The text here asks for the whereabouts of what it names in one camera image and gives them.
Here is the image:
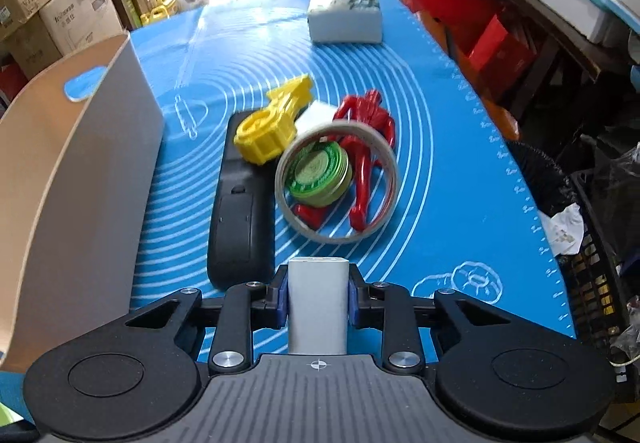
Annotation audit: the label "yellow plastic toy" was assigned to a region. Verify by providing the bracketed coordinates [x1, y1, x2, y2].
[235, 76, 316, 167]

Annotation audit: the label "red plastic figure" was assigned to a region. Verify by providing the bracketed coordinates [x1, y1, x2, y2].
[292, 90, 397, 232]

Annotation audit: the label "black plastic crate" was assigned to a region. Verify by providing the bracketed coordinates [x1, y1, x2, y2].
[559, 168, 640, 375]

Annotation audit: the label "white flat box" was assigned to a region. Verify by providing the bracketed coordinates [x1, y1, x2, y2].
[521, 0, 622, 44]

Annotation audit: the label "beige tape roll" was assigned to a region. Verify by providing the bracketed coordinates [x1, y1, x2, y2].
[275, 122, 400, 244]

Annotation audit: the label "black plastic bag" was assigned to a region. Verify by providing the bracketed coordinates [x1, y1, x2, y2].
[594, 123, 640, 274]

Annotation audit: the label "blue silicone mat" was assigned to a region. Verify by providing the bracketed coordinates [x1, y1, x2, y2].
[127, 0, 577, 360]

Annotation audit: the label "round green tin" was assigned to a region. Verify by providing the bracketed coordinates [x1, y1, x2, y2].
[285, 140, 352, 207]

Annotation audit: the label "black remote control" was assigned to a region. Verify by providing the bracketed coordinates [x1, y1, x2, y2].
[207, 112, 276, 292]

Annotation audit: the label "large brown cardboard box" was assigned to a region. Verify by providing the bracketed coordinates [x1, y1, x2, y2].
[39, 0, 127, 58]

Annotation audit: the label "white power bank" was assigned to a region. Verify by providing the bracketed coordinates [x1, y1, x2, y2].
[287, 258, 349, 355]

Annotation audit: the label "crumpled white paper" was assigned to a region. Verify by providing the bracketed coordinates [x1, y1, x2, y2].
[539, 203, 587, 257]

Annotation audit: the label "plain brown cardboard box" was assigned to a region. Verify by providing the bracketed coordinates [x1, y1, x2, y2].
[0, 17, 64, 80]

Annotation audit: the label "beige plastic storage bin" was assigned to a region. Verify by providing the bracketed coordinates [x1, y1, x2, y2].
[0, 32, 166, 374]

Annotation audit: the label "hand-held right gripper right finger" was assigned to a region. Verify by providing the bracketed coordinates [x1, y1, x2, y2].
[348, 265, 517, 377]

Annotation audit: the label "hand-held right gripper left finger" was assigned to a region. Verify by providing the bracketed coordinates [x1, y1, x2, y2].
[125, 267, 291, 377]

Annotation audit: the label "small white block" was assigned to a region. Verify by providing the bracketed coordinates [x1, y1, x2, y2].
[295, 102, 344, 134]

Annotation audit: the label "dark wooden shelf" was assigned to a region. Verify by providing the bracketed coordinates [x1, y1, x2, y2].
[414, 0, 640, 125]

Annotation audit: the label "black round fan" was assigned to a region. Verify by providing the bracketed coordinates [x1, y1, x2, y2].
[504, 140, 572, 220]

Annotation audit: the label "red gift boxes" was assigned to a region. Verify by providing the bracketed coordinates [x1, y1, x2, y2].
[401, 0, 537, 95]

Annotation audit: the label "yellow plastic jug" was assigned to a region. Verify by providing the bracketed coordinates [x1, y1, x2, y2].
[140, 0, 179, 27]

